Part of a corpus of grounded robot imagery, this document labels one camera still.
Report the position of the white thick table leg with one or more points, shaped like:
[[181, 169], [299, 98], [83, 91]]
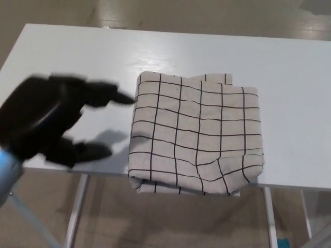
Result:
[[270, 219]]

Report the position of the teal object on floor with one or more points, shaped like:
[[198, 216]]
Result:
[[283, 243]]

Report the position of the white black-checkered towel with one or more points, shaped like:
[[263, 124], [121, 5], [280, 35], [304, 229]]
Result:
[[196, 134]]

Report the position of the white thin table leg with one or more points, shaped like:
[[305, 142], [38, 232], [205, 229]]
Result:
[[306, 219]]

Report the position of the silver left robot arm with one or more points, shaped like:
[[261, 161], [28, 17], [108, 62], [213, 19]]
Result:
[[9, 178]]

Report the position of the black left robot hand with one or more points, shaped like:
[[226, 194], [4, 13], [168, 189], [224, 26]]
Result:
[[33, 116]]

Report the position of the white slanted table leg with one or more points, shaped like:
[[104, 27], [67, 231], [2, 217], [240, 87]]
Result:
[[77, 211]]

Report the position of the grey metal stand frame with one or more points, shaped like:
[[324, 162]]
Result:
[[33, 222]]

